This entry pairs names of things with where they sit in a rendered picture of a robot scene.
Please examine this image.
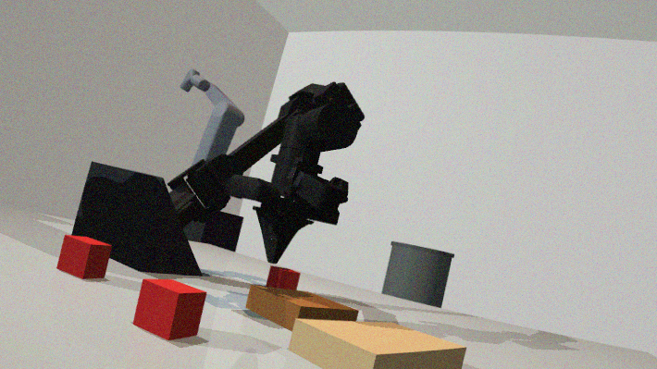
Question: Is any red cube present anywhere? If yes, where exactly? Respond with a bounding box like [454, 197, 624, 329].
[57, 235, 112, 279]
[266, 266, 301, 289]
[133, 278, 206, 340]

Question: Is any tan flat block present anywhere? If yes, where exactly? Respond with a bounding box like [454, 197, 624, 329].
[288, 319, 466, 369]

